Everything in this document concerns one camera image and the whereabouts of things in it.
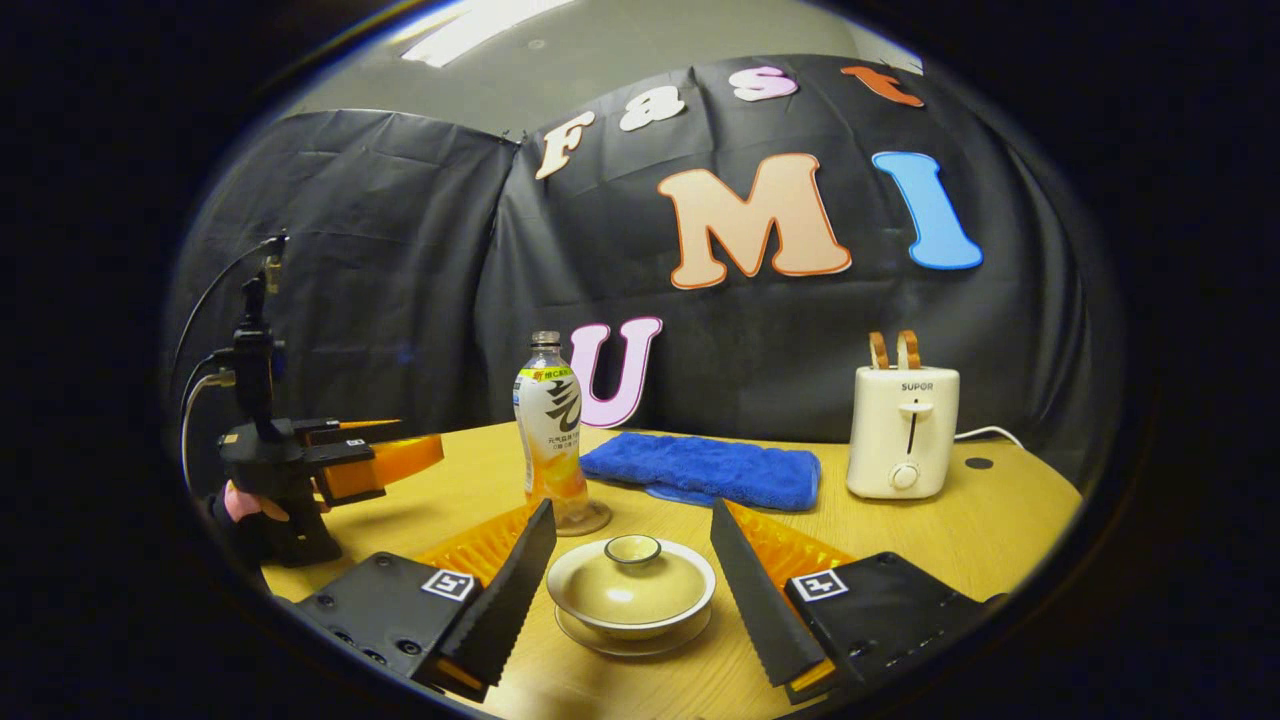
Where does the clear water bottle orange label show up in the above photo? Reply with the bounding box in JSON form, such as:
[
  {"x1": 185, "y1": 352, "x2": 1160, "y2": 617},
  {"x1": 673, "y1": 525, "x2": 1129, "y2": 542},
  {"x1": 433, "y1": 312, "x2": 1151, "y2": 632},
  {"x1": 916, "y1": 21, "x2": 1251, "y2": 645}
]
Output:
[{"x1": 513, "y1": 331, "x2": 591, "y2": 529}]

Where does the folded blue towel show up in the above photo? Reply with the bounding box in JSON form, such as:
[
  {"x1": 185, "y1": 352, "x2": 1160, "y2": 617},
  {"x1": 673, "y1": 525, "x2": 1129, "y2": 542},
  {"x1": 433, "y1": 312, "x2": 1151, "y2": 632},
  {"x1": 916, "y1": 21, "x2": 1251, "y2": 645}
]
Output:
[{"x1": 580, "y1": 432, "x2": 822, "y2": 513}]

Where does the cream teacup lid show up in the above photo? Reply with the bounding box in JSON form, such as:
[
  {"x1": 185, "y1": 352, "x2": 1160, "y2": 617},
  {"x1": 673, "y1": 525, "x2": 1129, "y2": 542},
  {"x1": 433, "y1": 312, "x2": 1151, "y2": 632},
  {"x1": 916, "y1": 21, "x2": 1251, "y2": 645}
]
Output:
[{"x1": 565, "y1": 534, "x2": 701, "y2": 628}]

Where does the round brown coaster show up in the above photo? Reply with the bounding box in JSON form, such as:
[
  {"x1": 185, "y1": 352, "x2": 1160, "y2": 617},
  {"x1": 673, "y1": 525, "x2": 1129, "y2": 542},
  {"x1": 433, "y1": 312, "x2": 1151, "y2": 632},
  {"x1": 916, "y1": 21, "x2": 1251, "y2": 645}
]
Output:
[{"x1": 545, "y1": 500, "x2": 614, "y2": 539}]

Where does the cream toaster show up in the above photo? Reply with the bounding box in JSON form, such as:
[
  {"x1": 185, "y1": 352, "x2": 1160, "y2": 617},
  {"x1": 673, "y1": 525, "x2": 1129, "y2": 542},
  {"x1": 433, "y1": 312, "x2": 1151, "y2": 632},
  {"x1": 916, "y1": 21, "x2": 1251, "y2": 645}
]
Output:
[{"x1": 846, "y1": 366, "x2": 961, "y2": 500}]

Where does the cream ceramic teacup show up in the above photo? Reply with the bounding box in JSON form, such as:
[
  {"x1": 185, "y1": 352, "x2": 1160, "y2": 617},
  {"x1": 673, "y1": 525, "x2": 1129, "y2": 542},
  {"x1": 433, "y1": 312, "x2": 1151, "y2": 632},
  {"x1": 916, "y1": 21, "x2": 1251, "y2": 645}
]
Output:
[{"x1": 546, "y1": 537, "x2": 717, "y2": 641}]

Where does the grey plug gripper cable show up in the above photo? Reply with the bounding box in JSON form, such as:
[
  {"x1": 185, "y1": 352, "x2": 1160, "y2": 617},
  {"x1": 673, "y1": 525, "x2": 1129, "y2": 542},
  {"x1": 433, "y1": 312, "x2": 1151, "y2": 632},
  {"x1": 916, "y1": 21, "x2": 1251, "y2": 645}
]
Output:
[{"x1": 180, "y1": 370, "x2": 239, "y2": 491}]

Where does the black backdrop cloth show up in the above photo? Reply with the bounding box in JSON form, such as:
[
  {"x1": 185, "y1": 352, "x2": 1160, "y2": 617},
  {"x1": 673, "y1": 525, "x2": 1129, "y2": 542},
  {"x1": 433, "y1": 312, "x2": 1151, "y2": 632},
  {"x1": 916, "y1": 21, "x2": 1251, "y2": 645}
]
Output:
[{"x1": 165, "y1": 52, "x2": 1126, "y2": 491}]

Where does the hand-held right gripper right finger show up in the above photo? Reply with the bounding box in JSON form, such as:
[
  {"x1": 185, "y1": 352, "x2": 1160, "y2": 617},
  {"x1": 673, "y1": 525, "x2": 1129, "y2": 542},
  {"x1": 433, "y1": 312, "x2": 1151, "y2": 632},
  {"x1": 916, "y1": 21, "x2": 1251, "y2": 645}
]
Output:
[{"x1": 710, "y1": 498, "x2": 991, "y2": 706}]

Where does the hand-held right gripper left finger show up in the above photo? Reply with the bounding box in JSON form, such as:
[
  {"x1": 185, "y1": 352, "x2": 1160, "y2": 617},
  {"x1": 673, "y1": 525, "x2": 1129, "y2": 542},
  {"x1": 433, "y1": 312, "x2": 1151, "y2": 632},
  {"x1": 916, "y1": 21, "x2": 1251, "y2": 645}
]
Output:
[{"x1": 292, "y1": 498, "x2": 558, "y2": 703}]

